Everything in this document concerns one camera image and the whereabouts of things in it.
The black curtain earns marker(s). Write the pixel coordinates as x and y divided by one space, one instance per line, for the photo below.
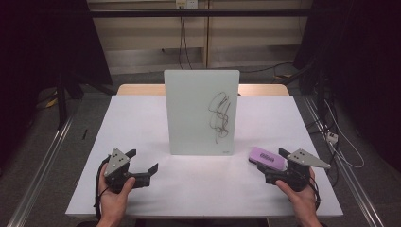
38 47
362 63

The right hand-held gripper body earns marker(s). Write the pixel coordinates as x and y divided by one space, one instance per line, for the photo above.
302 159

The yellow floor tape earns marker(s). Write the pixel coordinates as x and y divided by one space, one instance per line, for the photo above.
52 102

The metal floor rail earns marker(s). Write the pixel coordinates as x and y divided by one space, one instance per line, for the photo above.
41 167
353 186

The black metal stand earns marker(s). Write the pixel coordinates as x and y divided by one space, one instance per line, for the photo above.
62 104

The white table cover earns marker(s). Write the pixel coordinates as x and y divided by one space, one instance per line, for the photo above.
201 186

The person's left hand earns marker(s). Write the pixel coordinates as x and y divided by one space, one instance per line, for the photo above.
113 201

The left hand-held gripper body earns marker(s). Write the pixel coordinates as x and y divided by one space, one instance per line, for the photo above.
116 162

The purple whiteboard eraser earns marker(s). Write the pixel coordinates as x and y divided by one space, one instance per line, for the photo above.
266 156

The frosted glass whiteboard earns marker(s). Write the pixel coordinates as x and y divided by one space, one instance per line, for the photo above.
189 110

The beige wooden cabinet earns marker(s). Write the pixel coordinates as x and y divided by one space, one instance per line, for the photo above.
142 34

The white wall socket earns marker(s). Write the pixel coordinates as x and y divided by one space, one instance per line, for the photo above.
186 3

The black pen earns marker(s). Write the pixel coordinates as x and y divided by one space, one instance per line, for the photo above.
84 134

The person's right hand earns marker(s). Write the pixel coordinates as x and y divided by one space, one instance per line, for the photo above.
304 201

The white power adapter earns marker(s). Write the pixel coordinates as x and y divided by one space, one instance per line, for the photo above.
332 137

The black horizontal bar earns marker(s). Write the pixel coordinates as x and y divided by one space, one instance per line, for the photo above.
201 13

